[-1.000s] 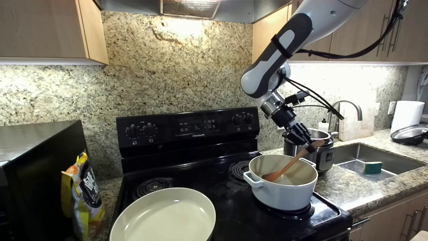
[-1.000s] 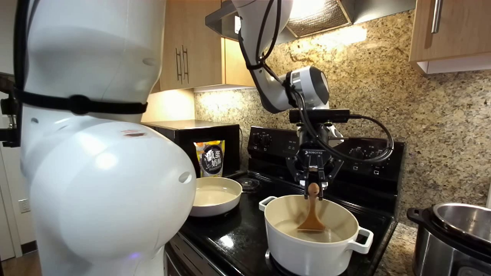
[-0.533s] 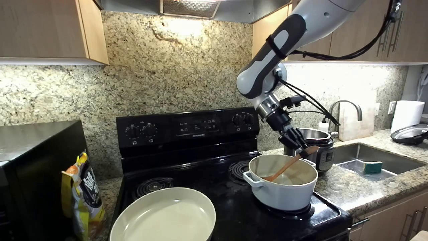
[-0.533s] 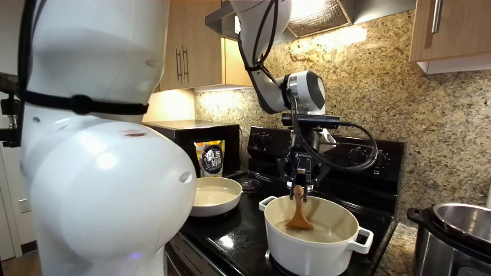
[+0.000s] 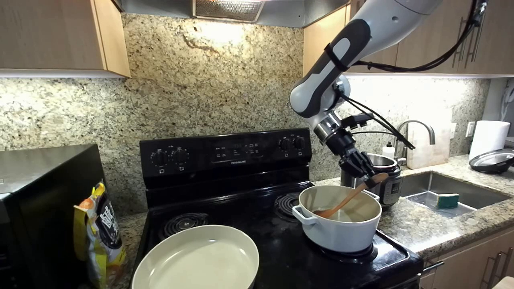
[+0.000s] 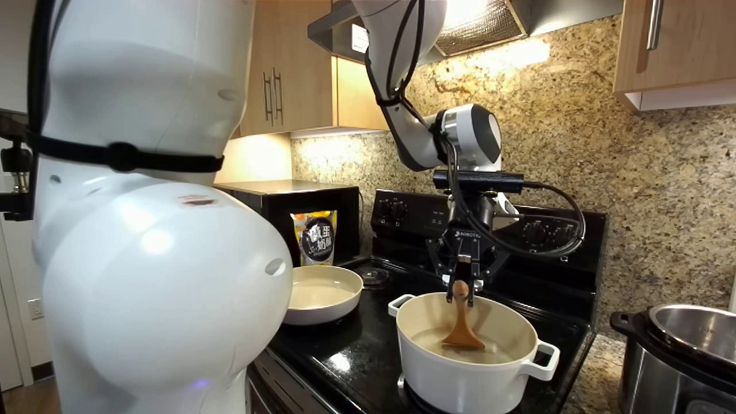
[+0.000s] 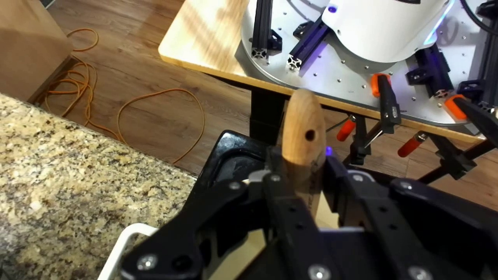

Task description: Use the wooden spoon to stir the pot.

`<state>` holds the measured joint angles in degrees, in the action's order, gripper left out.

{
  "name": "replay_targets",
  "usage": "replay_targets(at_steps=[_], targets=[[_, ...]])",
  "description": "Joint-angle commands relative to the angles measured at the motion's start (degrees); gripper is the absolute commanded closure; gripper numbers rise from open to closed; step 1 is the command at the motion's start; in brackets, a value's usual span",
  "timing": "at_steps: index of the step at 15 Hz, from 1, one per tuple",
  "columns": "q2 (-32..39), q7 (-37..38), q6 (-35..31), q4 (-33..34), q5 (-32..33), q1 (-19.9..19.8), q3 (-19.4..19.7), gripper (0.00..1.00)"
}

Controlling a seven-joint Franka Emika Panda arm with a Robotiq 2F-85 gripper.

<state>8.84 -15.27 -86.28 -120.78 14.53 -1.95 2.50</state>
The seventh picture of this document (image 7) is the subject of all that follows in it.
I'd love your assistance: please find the brown wooden cabinet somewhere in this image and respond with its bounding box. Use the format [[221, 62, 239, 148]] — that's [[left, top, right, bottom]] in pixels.
[[0, 0, 73, 104]]

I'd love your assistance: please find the orange cable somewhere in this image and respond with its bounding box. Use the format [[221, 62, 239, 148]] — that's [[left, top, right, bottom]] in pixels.
[[34, 28, 206, 165]]

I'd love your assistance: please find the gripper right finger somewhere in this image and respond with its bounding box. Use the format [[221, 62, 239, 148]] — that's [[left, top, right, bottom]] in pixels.
[[324, 155, 498, 280]]

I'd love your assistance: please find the black pot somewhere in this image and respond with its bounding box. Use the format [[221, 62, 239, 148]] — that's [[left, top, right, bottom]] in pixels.
[[186, 130, 281, 234]]

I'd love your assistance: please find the wooden spoon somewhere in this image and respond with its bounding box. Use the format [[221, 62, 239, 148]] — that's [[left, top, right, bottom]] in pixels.
[[281, 89, 328, 218]]

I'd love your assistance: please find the orange and black clamp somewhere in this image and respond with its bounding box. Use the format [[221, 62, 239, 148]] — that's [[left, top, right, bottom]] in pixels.
[[336, 73, 402, 165], [397, 94, 498, 184]]

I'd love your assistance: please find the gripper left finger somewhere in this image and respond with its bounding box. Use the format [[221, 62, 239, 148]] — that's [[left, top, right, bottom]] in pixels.
[[120, 147, 328, 280]]

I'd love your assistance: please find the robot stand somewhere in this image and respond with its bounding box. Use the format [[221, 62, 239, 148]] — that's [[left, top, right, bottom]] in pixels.
[[158, 0, 498, 184]]

